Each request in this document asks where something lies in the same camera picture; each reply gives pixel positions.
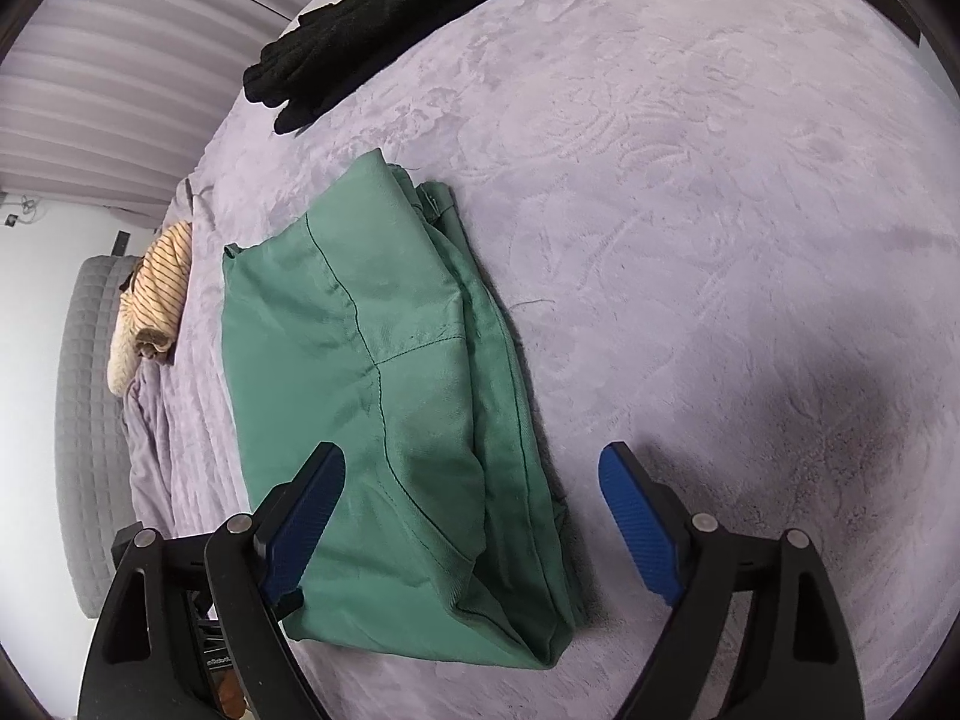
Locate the olive knit cloth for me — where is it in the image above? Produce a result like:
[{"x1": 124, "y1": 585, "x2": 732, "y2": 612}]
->
[{"x1": 133, "y1": 328, "x2": 179, "y2": 367}]

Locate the cream patterned cloth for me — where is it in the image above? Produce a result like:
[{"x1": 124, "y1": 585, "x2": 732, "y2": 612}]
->
[{"x1": 106, "y1": 292, "x2": 152, "y2": 395}]

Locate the yellow striped garment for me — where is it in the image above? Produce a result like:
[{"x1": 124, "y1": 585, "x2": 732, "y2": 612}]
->
[{"x1": 120, "y1": 221, "x2": 194, "y2": 342}]

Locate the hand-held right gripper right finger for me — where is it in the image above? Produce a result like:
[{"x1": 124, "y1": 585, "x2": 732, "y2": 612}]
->
[{"x1": 598, "y1": 441, "x2": 863, "y2": 720}]

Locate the wall cable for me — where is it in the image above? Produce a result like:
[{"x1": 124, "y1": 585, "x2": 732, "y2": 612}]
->
[{"x1": 2, "y1": 195, "x2": 47, "y2": 230}]

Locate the lilac plush blanket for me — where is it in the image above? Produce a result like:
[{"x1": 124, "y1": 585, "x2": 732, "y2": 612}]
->
[{"x1": 124, "y1": 0, "x2": 960, "y2": 720}]

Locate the grey quilted mattress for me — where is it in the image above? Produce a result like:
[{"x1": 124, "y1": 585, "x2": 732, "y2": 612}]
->
[{"x1": 54, "y1": 255, "x2": 177, "y2": 616}]

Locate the green button shirt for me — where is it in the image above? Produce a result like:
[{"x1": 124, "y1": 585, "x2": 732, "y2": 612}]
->
[{"x1": 221, "y1": 150, "x2": 582, "y2": 670}]

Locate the lilac pleated curtain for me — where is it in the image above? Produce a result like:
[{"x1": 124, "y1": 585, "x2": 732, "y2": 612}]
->
[{"x1": 0, "y1": 0, "x2": 368, "y2": 211}]

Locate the black knit garment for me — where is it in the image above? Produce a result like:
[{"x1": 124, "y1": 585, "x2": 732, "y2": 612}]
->
[{"x1": 241, "y1": 0, "x2": 601, "y2": 137}]

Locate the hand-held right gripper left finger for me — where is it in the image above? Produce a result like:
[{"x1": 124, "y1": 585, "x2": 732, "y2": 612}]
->
[{"x1": 79, "y1": 441, "x2": 347, "y2": 720}]

